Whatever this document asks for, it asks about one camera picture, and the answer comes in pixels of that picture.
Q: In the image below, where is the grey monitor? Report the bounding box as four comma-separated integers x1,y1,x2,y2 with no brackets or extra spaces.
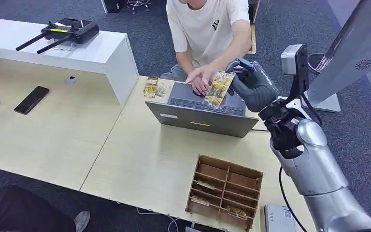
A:
302,0,371,114

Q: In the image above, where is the person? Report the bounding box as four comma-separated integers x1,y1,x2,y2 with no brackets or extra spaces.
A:
159,0,253,96
0,185,91,232

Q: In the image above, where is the black remote controller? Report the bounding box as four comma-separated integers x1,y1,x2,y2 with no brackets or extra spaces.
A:
15,18,100,55

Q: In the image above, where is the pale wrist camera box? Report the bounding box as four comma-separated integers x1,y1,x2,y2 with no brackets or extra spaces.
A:
281,43,310,103

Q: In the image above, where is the wooden compartment box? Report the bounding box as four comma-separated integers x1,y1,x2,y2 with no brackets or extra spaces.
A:
185,154,264,232

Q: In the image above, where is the person's hand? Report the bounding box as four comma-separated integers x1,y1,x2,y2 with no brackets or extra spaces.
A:
185,64,219,87
190,76,211,96

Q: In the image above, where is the black smartphone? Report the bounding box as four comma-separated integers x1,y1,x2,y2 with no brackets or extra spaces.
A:
14,86,50,115

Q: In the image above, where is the person's left hand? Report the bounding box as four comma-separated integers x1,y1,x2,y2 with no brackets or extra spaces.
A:
185,64,219,87

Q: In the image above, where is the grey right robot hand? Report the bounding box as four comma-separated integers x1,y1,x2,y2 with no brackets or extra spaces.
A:
225,58,280,113

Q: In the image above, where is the chair base with castors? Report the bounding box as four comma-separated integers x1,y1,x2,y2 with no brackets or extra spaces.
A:
126,0,153,14

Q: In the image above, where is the gold printed card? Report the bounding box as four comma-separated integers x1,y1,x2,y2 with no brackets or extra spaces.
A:
190,196,211,207
143,76,159,98
203,70,236,109
228,206,249,220
196,180,216,190

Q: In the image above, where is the grey box device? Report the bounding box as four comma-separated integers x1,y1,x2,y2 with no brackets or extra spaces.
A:
264,203,297,232

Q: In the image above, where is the pale printed card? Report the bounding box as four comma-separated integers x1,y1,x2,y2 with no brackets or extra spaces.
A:
156,83,171,98

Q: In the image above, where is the black bin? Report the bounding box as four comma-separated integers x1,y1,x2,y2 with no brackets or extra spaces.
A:
100,0,126,14

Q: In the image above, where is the person's right hand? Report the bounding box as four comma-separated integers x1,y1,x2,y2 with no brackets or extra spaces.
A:
190,76,211,96

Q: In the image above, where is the white cable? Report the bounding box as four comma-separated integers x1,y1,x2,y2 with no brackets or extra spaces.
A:
136,208,180,232

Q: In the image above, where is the white desk riser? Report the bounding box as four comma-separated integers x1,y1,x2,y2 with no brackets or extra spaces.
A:
0,16,140,108

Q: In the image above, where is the yellow floor strip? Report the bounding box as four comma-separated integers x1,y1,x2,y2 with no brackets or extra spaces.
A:
247,25,257,55

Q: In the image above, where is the grey laptop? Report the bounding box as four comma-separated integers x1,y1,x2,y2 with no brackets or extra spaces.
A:
145,81,260,139

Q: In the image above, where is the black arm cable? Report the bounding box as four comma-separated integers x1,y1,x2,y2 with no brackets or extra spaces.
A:
278,166,308,232

